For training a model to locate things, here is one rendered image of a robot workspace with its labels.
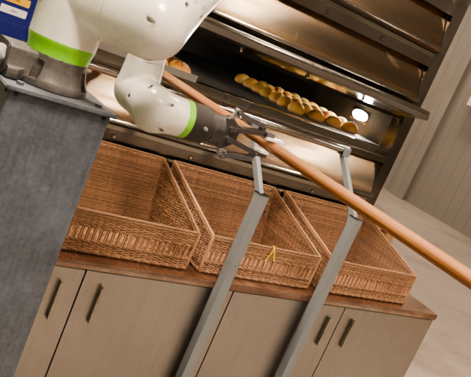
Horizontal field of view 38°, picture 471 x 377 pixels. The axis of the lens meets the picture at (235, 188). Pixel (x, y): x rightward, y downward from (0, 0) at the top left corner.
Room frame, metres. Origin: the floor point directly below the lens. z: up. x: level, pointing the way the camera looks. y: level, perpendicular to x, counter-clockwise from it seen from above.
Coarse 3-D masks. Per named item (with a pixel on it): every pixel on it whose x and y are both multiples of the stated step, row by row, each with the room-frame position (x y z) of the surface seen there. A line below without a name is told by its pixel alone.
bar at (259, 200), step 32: (96, 64) 2.12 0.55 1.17; (288, 128) 2.60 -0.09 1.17; (256, 160) 2.41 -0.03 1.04; (256, 192) 2.33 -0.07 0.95; (256, 224) 2.33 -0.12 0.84; (352, 224) 2.60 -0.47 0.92; (224, 288) 2.32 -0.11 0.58; (320, 288) 2.61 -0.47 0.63; (192, 352) 2.31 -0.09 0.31; (288, 352) 2.61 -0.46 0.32
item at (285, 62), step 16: (208, 32) 2.63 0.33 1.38; (224, 32) 2.61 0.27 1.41; (256, 48) 2.70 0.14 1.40; (288, 64) 2.85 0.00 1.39; (304, 64) 2.85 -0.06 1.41; (320, 80) 3.04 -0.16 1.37; (336, 80) 2.97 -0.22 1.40; (368, 96) 3.10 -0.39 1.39; (400, 112) 3.34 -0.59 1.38; (416, 112) 3.28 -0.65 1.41
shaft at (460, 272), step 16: (176, 80) 2.24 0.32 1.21; (192, 96) 2.12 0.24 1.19; (224, 112) 1.95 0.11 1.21; (272, 144) 1.73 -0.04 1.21; (288, 160) 1.66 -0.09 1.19; (304, 176) 1.60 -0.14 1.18; (320, 176) 1.55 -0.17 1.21; (336, 192) 1.49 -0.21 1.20; (352, 192) 1.48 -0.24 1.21; (352, 208) 1.45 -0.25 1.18; (368, 208) 1.41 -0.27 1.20; (384, 224) 1.35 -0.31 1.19; (400, 224) 1.34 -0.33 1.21; (400, 240) 1.32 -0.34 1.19; (416, 240) 1.28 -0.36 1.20; (432, 256) 1.24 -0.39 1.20; (448, 256) 1.23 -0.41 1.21; (448, 272) 1.21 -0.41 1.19; (464, 272) 1.18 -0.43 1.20
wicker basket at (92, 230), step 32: (96, 160) 2.53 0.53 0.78; (128, 160) 2.61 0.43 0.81; (160, 160) 2.70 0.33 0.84; (96, 192) 2.53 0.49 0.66; (128, 192) 2.61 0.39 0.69; (160, 192) 2.64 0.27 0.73; (96, 224) 2.11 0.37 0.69; (128, 224) 2.17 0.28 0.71; (160, 224) 2.23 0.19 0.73; (192, 224) 2.38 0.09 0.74; (128, 256) 2.20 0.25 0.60; (160, 256) 2.26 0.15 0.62
